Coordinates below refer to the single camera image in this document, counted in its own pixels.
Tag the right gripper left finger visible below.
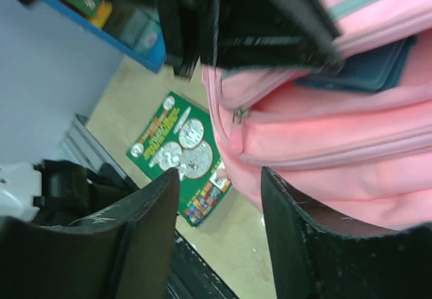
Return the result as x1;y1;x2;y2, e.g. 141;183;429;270
1;169;180;298

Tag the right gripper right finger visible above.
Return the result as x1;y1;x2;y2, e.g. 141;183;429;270
261;167;431;298

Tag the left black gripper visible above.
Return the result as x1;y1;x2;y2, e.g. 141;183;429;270
111;0;343;78

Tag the pink student backpack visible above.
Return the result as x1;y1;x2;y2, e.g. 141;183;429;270
202;0;431;229

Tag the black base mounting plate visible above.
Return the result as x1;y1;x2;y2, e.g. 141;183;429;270
166;231;238;299

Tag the green paperback book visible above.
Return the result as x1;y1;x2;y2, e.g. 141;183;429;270
126;92;232;227

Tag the blue pink yellow shelf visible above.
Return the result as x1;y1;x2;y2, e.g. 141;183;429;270
0;0;168;74

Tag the aluminium rail frame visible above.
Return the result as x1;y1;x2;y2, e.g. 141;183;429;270
59;114;128;184

